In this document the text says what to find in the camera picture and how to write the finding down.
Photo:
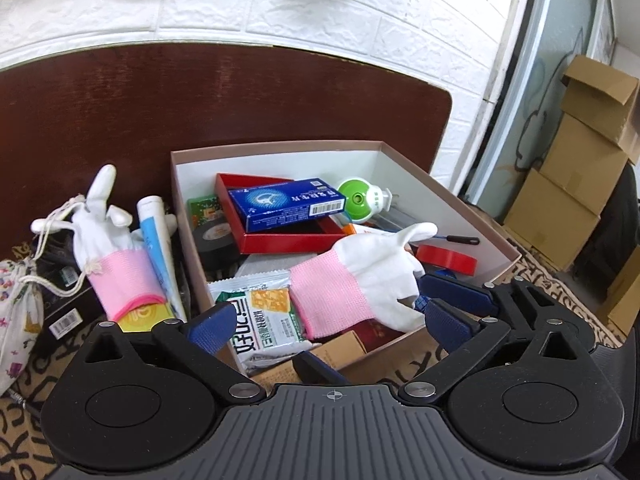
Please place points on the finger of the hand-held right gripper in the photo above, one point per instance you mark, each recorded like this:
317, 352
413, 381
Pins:
455, 292

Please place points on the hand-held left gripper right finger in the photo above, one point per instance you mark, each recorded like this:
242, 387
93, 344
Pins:
450, 327

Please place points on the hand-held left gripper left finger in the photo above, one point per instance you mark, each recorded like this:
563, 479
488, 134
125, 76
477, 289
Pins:
212, 327

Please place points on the white glove with pink cuff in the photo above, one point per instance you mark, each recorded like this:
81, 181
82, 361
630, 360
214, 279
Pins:
370, 270
95, 240

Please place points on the pink-rimmed cardboard box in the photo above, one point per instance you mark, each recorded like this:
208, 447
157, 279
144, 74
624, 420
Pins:
300, 160

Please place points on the red tape roll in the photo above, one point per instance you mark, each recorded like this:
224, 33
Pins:
445, 257

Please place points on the white and green snack packet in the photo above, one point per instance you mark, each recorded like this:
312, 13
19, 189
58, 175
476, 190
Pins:
265, 330

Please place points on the yellow-green packet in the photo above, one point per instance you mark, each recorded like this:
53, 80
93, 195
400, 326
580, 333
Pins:
145, 317

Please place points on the brown cardboard carton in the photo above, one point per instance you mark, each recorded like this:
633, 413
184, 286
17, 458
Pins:
625, 300
580, 160
545, 215

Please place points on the black tape roll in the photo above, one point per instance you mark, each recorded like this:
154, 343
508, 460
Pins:
210, 255

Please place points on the dark red small box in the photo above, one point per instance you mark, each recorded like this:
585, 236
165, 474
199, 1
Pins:
375, 337

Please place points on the grey foil packet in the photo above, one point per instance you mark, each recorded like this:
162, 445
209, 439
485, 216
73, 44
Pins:
265, 265

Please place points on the white and blue toothpaste tube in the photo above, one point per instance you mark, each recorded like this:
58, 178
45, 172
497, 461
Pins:
157, 250

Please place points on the brown letter-print blanket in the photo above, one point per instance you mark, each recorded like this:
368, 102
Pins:
560, 280

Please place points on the red tray box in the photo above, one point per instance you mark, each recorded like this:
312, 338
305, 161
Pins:
280, 242

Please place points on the dark blue flat object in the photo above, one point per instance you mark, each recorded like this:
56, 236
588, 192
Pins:
315, 367

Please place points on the green card pack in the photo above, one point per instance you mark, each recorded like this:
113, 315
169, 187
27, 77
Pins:
202, 210

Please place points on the green and white round bottle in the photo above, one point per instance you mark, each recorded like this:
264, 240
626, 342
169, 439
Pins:
357, 200

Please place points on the blue medicine box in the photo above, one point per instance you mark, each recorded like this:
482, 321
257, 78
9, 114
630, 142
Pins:
280, 205

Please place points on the black box with barcode labels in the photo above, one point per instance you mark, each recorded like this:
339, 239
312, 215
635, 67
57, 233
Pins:
75, 300

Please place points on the black bag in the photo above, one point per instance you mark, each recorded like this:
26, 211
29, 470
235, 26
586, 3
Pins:
615, 225

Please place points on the brown wooden headboard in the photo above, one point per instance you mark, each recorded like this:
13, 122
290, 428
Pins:
250, 100

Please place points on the open-flap cardboard carton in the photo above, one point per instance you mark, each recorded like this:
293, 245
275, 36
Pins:
600, 95

